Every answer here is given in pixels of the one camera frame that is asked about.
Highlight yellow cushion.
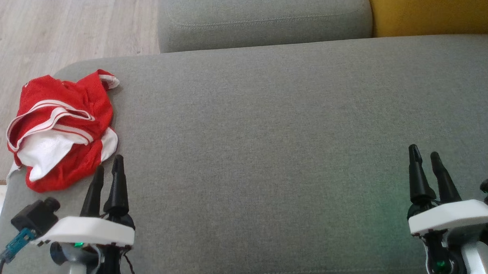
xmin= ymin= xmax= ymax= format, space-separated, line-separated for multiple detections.
xmin=365 ymin=0 xmax=488 ymax=39

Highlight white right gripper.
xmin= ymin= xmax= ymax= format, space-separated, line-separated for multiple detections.
xmin=405 ymin=142 xmax=488 ymax=237

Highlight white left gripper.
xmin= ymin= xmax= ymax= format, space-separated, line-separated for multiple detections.
xmin=33 ymin=154 xmax=135 ymax=249

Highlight grey sofa seat cushion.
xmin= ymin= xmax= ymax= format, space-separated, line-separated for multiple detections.
xmin=0 ymin=33 xmax=488 ymax=274

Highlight red Bulls 23 jersey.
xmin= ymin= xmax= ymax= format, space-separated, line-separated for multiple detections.
xmin=4 ymin=98 xmax=98 ymax=183

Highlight left black cable teal plug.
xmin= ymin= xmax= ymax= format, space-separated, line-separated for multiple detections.
xmin=0 ymin=227 xmax=38 ymax=274

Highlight grey sofa back cushion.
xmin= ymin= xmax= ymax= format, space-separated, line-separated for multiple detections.
xmin=157 ymin=0 xmax=374 ymax=54

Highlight red white-trimmed shorts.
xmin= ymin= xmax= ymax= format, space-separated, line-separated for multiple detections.
xmin=18 ymin=68 xmax=124 ymax=193

